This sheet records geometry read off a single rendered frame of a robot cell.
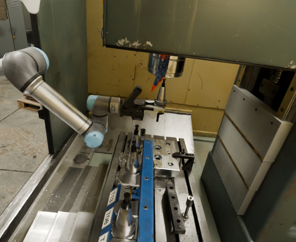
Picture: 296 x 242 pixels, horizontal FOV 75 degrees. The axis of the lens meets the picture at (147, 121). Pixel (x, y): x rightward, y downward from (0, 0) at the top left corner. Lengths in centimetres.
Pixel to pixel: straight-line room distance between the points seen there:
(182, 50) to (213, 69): 146
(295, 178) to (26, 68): 103
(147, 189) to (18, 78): 59
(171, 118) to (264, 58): 149
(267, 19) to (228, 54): 11
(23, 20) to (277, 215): 531
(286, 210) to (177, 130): 122
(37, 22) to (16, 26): 431
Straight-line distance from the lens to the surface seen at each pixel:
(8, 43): 565
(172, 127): 196
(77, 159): 165
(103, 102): 92
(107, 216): 92
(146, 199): 61
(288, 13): 64
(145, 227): 55
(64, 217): 117
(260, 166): 95
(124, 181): 66
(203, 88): 203
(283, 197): 93
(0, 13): 53
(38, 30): 121
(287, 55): 66
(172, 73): 82
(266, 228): 104
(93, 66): 199
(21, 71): 85
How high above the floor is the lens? 168
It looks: 27 degrees down
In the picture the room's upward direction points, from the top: 8 degrees clockwise
